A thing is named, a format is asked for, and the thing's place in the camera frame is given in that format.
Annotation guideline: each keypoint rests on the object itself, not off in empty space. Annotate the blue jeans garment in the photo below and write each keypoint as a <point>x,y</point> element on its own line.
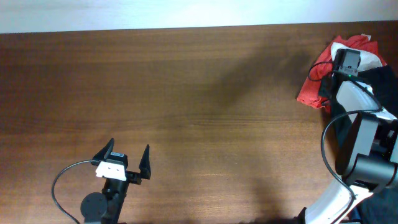
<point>381,208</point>

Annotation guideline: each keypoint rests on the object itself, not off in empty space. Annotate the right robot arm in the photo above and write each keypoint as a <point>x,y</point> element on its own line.
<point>367,160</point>

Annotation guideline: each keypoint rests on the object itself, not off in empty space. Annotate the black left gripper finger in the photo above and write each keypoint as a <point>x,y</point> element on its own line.
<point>144,166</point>
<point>104,153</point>

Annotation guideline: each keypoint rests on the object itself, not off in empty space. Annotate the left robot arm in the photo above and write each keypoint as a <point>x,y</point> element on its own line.
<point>105,206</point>

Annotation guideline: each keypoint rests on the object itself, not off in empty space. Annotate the white garment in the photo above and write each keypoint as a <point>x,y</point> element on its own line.
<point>368,60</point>

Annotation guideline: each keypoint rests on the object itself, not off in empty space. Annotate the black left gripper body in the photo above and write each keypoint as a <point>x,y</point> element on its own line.
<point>116,189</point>

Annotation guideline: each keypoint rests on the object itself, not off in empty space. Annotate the black shorts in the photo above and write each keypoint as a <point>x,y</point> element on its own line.
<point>384,84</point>

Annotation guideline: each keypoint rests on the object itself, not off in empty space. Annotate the red garment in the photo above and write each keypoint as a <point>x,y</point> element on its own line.
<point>308,95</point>

